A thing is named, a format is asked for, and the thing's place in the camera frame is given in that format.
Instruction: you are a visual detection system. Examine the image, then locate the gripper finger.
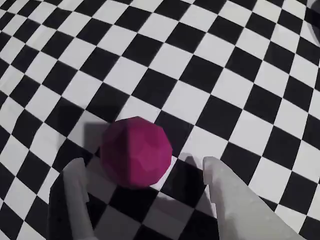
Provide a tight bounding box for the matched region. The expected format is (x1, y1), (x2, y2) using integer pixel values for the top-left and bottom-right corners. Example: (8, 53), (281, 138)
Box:
(202, 156), (305, 240)
(48, 157), (96, 240)

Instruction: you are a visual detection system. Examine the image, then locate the pink faceted ball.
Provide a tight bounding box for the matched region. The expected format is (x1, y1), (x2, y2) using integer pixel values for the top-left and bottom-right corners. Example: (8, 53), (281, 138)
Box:
(99, 116), (173, 188)

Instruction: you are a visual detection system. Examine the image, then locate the black white checkerboard mat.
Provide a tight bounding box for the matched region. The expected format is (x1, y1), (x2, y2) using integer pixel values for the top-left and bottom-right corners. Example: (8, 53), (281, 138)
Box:
(0, 0), (320, 240)

